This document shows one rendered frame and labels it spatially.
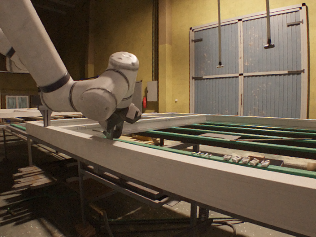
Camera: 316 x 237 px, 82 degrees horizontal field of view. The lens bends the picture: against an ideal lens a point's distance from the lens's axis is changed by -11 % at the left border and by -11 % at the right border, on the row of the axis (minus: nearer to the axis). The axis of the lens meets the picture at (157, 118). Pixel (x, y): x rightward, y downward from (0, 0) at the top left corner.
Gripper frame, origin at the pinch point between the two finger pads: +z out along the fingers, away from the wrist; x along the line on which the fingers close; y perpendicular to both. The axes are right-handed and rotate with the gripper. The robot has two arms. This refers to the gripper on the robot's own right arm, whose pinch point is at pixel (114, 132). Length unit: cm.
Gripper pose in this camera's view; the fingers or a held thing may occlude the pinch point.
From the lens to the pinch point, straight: 81.3
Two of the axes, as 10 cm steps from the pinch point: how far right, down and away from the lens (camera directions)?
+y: -7.5, -5.8, 3.2
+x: -6.2, 4.5, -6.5
